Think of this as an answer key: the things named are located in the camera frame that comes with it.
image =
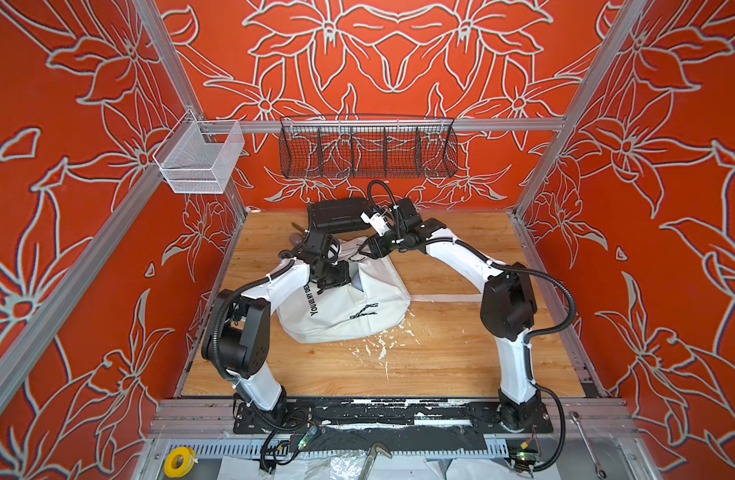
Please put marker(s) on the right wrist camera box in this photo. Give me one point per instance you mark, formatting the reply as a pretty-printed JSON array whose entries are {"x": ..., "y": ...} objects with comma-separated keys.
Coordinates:
[{"x": 377, "y": 221}]

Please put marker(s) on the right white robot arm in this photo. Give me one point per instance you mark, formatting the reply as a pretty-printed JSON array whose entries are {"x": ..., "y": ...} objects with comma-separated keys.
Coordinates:
[{"x": 508, "y": 306}]

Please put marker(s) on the small green circuit board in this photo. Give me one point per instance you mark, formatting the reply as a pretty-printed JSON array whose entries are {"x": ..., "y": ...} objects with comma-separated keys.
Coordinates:
[{"x": 526, "y": 459}]

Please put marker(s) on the yellow tape roll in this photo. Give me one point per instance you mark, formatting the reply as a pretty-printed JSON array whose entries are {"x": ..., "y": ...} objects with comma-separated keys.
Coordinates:
[{"x": 179, "y": 462}]

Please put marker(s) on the white wire mesh basket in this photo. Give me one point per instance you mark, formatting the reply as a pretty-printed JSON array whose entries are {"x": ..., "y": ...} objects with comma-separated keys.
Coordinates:
[{"x": 199, "y": 156}]

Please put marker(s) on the black wire wall basket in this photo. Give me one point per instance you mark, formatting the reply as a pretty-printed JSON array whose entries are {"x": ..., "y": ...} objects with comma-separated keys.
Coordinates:
[{"x": 346, "y": 146}]

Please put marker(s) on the black plastic case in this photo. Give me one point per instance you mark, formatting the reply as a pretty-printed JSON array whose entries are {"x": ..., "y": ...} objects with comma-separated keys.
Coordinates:
[{"x": 338, "y": 216}]

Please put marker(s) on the steel wrench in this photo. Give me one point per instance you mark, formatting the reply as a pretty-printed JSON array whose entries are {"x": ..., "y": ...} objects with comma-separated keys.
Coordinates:
[{"x": 599, "y": 471}]

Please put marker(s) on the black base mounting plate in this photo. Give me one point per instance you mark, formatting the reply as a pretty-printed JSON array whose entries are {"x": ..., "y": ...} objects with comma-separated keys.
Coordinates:
[{"x": 485, "y": 416}]

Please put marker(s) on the white student backpack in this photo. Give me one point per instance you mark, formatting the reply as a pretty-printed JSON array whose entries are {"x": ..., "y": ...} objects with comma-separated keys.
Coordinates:
[{"x": 375, "y": 300}]

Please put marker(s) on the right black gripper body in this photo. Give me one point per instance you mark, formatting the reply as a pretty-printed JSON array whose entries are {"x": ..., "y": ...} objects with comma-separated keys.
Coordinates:
[{"x": 391, "y": 241}]

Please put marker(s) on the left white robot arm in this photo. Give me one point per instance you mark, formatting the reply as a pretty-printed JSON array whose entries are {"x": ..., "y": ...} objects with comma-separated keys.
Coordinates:
[{"x": 237, "y": 337}]

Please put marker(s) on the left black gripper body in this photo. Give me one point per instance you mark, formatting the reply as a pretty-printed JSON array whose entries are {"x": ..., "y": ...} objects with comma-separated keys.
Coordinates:
[{"x": 332, "y": 274}]

